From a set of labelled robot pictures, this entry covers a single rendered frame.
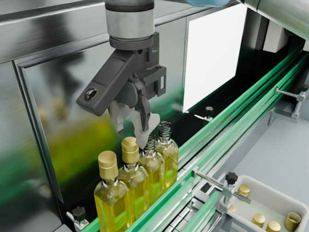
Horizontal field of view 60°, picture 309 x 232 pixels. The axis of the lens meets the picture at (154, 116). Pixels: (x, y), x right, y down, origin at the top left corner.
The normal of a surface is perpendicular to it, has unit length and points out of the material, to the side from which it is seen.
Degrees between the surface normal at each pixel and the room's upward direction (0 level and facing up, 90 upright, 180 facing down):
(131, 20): 90
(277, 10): 110
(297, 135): 0
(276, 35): 90
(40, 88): 90
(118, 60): 32
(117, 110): 90
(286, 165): 0
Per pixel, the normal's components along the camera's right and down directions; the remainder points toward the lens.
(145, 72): 0.00, -0.84
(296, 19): -0.67, 0.63
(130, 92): -0.65, 0.42
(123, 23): -0.24, 0.53
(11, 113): 0.76, 0.36
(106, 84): -0.38, -0.51
